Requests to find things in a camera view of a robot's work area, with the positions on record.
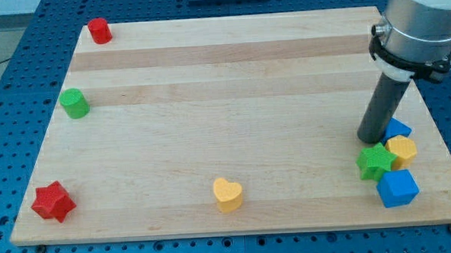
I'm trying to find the blue triangle block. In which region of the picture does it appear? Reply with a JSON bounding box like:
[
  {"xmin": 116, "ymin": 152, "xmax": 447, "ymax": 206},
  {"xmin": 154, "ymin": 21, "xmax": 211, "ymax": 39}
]
[{"xmin": 381, "ymin": 117, "xmax": 412, "ymax": 145}]

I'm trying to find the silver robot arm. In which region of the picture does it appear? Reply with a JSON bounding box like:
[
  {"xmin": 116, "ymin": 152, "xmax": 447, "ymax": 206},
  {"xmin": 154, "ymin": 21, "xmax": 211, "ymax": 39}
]
[{"xmin": 369, "ymin": 0, "xmax": 451, "ymax": 83}]

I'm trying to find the yellow hexagon block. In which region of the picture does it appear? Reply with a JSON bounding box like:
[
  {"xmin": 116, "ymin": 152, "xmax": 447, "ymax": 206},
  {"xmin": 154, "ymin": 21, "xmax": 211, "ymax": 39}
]
[{"xmin": 385, "ymin": 135, "xmax": 417, "ymax": 170}]

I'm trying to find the wooden board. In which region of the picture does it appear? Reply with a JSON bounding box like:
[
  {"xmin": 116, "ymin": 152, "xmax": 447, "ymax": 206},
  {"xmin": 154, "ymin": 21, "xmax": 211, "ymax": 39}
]
[{"xmin": 10, "ymin": 7, "xmax": 451, "ymax": 246}]

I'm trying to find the yellow heart block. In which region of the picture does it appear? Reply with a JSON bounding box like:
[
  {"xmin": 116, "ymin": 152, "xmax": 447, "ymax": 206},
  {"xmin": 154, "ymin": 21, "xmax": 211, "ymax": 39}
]
[{"xmin": 213, "ymin": 178, "xmax": 243, "ymax": 213}]

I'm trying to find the green cylinder block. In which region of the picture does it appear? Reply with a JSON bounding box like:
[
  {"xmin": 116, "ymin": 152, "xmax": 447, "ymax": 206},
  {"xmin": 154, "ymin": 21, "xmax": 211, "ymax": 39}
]
[{"xmin": 59, "ymin": 88, "xmax": 90, "ymax": 120}]

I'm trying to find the green star block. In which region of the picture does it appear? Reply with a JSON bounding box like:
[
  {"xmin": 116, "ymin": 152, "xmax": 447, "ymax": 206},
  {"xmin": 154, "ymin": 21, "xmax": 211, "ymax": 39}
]
[{"xmin": 356, "ymin": 143, "xmax": 398, "ymax": 181}]

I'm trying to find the red cylinder block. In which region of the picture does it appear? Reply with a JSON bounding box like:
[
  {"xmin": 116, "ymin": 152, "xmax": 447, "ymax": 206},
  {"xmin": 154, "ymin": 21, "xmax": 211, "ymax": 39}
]
[{"xmin": 87, "ymin": 18, "xmax": 113, "ymax": 44}]

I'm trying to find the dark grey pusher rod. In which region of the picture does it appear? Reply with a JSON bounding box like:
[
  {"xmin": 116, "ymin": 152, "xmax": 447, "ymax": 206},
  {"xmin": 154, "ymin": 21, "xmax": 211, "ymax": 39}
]
[{"xmin": 357, "ymin": 73, "xmax": 410, "ymax": 144}]

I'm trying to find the blue cube block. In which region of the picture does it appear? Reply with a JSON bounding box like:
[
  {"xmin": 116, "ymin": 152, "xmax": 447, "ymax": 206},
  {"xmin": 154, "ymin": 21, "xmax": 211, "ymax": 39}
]
[{"xmin": 376, "ymin": 169, "xmax": 420, "ymax": 208}]

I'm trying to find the red star block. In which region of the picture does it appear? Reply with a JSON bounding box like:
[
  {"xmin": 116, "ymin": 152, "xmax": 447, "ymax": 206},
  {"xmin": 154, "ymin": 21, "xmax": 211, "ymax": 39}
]
[{"xmin": 30, "ymin": 181, "xmax": 76, "ymax": 223}]

